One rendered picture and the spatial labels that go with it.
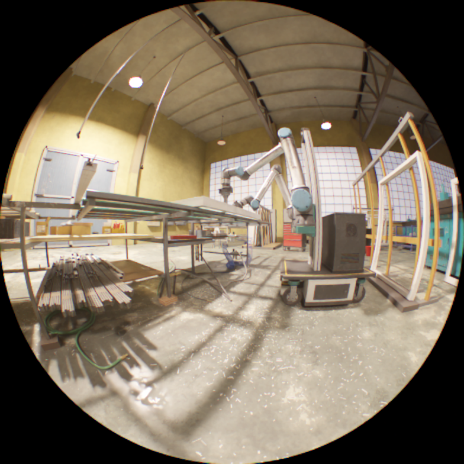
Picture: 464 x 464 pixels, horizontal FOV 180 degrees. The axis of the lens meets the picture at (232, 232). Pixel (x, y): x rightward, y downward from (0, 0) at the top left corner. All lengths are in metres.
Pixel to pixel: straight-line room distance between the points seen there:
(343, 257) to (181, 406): 1.44
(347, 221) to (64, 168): 8.22
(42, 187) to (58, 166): 1.08
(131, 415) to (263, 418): 0.50
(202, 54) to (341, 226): 8.24
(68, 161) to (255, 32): 9.05
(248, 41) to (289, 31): 1.76
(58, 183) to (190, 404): 7.44
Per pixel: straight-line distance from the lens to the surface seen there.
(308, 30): 8.30
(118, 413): 0.81
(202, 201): 1.09
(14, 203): 1.10
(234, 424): 0.71
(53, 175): 7.61
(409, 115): 2.18
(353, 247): 1.43
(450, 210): 3.35
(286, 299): 1.41
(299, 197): 1.07
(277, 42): 8.22
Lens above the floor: 0.68
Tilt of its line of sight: 1 degrees down
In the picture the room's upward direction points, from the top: straight up
